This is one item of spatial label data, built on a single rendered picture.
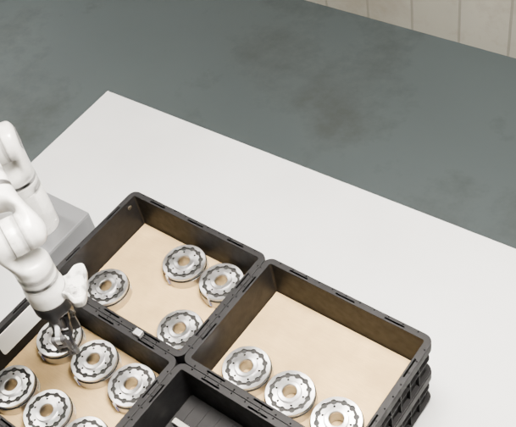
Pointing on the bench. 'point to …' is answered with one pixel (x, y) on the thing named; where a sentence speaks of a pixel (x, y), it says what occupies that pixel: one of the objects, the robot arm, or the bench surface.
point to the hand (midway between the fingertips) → (73, 335)
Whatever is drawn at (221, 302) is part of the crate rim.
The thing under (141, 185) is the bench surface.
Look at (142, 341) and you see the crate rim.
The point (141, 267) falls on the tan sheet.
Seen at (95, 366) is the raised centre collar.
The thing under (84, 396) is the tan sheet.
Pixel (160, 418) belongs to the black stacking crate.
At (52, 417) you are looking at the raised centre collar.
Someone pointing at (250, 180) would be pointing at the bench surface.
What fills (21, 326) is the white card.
